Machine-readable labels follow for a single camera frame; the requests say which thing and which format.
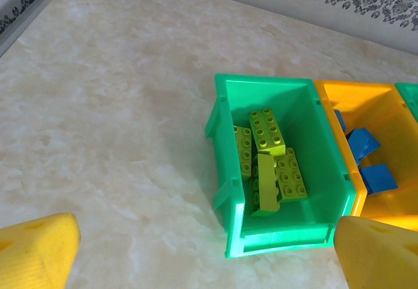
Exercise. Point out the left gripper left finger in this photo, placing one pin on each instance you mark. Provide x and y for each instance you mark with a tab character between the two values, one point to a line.
36	256

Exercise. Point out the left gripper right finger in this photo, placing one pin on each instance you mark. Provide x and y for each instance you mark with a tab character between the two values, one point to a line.
379	259

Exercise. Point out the blue lego brick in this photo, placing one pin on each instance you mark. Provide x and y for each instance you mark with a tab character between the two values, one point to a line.
379	178
339	119
362	145

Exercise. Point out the orange plastic storage bin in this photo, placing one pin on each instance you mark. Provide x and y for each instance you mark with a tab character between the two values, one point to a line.
401	145

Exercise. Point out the lime green lego brick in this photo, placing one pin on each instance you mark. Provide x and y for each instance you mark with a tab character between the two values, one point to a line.
266	132
266	184
290	178
243	152

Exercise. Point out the green plastic storage bin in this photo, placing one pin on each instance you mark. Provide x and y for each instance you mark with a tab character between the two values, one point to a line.
313	158
409	100

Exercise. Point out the aluminium table side rail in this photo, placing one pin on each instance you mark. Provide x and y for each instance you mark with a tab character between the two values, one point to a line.
29	16

